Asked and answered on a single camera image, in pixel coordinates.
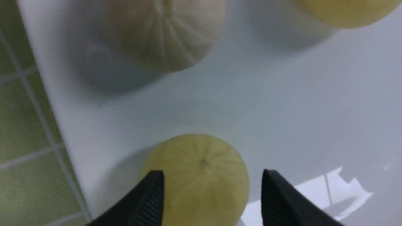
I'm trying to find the yellow steamed bun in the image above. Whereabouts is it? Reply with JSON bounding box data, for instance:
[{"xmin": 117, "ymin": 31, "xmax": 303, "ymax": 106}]
[
  {"xmin": 141, "ymin": 134, "xmax": 250, "ymax": 226},
  {"xmin": 298, "ymin": 0, "xmax": 401, "ymax": 29}
]

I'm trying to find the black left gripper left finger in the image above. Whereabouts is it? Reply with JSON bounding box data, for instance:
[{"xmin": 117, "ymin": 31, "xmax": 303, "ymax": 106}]
[{"xmin": 87, "ymin": 170, "xmax": 165, "ymax": 226}]

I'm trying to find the white square plate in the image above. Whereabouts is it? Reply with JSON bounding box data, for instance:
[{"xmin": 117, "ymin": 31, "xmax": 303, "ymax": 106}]
[{"xmin": 17, "ymin": 0, "xmax": 401, "ymax": 226}]

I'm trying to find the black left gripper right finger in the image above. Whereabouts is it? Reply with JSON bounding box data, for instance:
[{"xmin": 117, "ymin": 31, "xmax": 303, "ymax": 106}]
[{"xmin": 261, "ymin": 169, "xmax": 342, "ymax": 226}]

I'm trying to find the green checkered tablecloth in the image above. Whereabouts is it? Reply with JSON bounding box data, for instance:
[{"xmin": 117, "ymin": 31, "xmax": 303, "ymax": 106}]
[{"xmin": 0, "ymin": 0, "xmax": 90, "ymax": 226}]

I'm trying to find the beige steamed bun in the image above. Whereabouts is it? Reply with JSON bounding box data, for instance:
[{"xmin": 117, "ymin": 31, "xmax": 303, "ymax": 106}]
[{"xmin": 92, "ymin": 0, "xmax": 227, "ymax": 73}]

